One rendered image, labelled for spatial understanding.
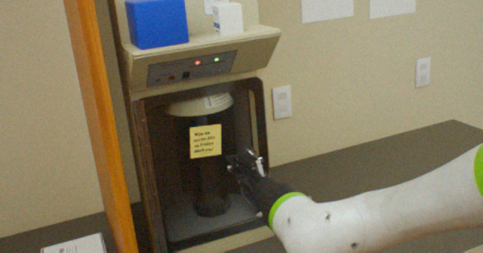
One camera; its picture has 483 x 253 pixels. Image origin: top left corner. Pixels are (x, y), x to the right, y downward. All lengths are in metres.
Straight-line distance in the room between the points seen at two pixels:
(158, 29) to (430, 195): 0.57
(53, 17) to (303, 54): 0.82
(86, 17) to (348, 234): 0.60
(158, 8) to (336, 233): 0.52
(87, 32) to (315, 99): 1.03
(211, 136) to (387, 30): 0.98
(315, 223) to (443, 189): 0.22
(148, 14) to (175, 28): 0.06
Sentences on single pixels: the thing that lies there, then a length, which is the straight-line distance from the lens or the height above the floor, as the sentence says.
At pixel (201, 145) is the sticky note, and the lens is 1.14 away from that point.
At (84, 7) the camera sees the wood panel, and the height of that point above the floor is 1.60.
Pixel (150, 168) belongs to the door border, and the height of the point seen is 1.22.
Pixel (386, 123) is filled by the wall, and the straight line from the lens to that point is 2.01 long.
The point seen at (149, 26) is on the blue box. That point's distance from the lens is 0.95.
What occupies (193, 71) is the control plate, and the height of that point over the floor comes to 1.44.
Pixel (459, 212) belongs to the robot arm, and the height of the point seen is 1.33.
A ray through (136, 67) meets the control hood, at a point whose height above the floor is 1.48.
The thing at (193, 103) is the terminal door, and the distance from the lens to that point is 1.10.
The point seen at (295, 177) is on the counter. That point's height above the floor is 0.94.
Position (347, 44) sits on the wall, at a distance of 1.81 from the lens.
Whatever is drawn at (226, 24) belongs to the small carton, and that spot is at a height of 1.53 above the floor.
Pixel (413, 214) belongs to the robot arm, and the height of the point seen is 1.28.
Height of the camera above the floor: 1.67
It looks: 19 degrees down
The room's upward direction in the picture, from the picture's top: 5 degrees counter-clockwise
